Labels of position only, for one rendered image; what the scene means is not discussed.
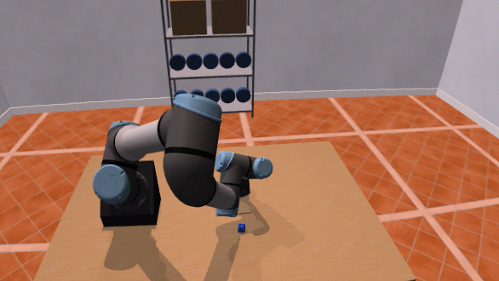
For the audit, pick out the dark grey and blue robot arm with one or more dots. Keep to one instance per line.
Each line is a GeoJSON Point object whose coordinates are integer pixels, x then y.
{"type": "Point", "coordinates": [191, 129]}

